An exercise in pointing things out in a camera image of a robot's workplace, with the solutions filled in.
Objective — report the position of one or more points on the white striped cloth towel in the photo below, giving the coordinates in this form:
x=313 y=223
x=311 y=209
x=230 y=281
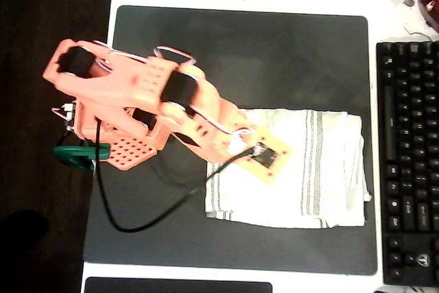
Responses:
x=284 y=200

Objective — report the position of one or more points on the salmon orange robot arm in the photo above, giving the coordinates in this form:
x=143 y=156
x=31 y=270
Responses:
x=113 y=87

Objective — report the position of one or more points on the black desk mat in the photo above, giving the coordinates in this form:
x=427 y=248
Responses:
x=240 y=59

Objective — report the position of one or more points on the green table clamp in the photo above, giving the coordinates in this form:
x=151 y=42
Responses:
x=75 y=154

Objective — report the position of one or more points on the black flat pad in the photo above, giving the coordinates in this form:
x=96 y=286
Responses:
x=171 y=286

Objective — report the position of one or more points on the small controller board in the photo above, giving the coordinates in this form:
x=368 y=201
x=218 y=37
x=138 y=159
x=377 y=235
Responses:
x=70 y=111

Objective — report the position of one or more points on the black keyboard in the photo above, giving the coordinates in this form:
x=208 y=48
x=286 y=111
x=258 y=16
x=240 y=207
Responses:
x=408 y=169

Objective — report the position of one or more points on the black rounded object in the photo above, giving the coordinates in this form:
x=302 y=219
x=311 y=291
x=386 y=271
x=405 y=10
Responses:
x=20 y=231

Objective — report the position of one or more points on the small grey coin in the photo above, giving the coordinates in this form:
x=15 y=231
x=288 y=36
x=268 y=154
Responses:
x=408 y=1

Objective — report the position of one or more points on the orange camera mount plate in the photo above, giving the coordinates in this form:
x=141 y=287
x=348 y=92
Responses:
x=274 y=169

